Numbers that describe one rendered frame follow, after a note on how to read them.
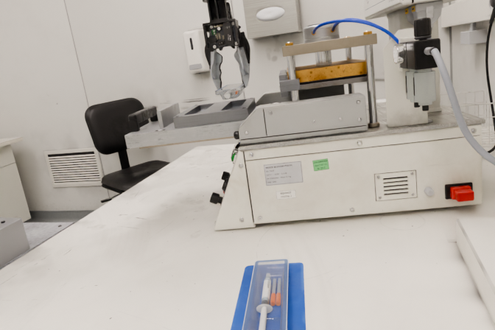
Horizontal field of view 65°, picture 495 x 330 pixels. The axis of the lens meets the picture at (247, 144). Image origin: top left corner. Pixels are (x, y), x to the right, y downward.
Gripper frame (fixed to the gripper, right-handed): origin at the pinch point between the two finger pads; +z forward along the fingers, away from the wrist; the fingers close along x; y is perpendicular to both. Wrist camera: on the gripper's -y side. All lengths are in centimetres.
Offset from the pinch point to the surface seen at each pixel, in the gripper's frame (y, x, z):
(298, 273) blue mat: 35.0, 11.0, 29.3
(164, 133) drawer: 11.1, -14.8, 7.9
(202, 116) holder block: 10.1, -6.2, 5.4
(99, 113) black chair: -140, -106, 15
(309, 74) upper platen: 10.4, 17.3, -0.5
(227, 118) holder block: 10.1, -0.8, 6.5
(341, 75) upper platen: 10.5, 23.7, 0.7
